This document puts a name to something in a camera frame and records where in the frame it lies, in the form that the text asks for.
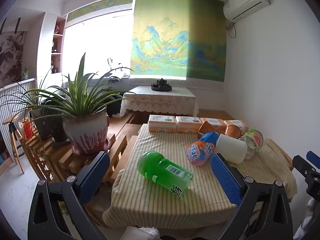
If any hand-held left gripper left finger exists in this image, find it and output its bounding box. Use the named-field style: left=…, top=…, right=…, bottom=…
left=28, top=151, right=110, bottom=240

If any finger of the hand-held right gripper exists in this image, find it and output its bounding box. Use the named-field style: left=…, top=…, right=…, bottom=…
left=307, top=151, right=320, bottom=171
left=292, top=155, right=315, bottom=178

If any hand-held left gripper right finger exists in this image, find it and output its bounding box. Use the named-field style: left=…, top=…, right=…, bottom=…
left=211, top=154, right=293, bottom=240

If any green plastic bottle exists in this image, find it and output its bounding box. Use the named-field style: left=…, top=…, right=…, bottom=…
left=137, top=150, right=194, bottom=197

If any person's right forearm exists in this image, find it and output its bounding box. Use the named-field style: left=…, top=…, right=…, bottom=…
left=294, top=197, right=320, bottom=240

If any white cup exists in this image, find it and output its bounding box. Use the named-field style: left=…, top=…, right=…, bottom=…
left=215, top=134, right=248, bottom=164

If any copper coloured cup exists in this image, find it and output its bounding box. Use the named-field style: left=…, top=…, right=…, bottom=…
left=224, top=124, right=242, bottom=139
left=198, top=121, right=218, bottom=138

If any wooden slatted plant rack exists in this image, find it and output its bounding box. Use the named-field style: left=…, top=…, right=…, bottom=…
left=2, top=110, right=142, bottom=228

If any spider plant in glazed pot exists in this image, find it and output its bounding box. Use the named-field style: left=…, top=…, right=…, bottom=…
left=32, top=52, right=135, bottom=157

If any striped yellow tablecloth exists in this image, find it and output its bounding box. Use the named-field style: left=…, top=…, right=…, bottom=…
left=102, top=123, right=298, bottom=229

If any grassy plant in dark pot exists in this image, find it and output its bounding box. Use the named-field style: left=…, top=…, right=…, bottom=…
left=0, top=65, right=69, bottom=143

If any dark bag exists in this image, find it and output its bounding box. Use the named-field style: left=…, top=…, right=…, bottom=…
left=101, top=94, right=125, bottom=118

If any wooden stool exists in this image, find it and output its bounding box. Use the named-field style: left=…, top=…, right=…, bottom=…
left=2, top=116, right=26, bottom=174

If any table with lace tablecloth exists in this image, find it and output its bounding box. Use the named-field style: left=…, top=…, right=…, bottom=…
left=120, top=85, right=199, bottom=117

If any dark tea tray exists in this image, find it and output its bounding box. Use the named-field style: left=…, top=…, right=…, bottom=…
left=151, top=84, right=173, bottom=92

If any white slatted radiator cover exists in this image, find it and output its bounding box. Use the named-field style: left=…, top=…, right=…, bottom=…
left=0, top=78, right=38, bottom=160

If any small green potted plant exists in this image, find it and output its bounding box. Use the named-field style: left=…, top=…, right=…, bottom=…
left=21, top=66, right=34, bottom=80

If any landscape painting roller blind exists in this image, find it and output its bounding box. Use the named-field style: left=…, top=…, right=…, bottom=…
left=130, top=0, right=225, bottom=83

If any rolled-up landscape roller blind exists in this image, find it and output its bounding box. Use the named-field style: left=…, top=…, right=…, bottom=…
left=65, top=0, right=134, bottom=23

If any white air conditioner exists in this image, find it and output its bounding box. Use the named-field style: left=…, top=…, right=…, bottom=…
left=223, top=0, right=271, bottom=21

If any white wall shelf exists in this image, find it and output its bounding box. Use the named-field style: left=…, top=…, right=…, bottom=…
left=37, top=12, right=67, bottom=76

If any ink painting wall scroll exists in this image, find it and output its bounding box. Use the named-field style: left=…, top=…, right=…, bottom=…
left=0, top=31, right=27, bottom=88

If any air conditioner cable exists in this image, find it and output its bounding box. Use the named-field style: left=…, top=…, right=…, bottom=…
left=226, top=20, right=237, bottom=39

